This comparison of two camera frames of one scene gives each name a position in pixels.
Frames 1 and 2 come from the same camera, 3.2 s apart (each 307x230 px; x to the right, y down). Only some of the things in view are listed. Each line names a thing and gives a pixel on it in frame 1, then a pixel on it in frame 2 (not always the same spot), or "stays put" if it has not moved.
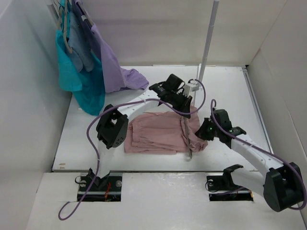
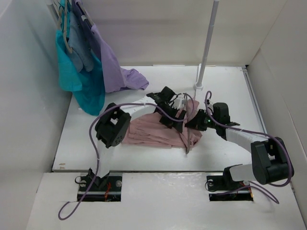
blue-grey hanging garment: x=81 y=55 stays put
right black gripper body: x=208 y=130 -> x=204 y=120
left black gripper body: x=179 y=102 -> x=172 y=111
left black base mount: x=108 y=189 stays put
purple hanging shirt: x=114 y=77 stays put
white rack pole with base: x=202 y=66 stays put
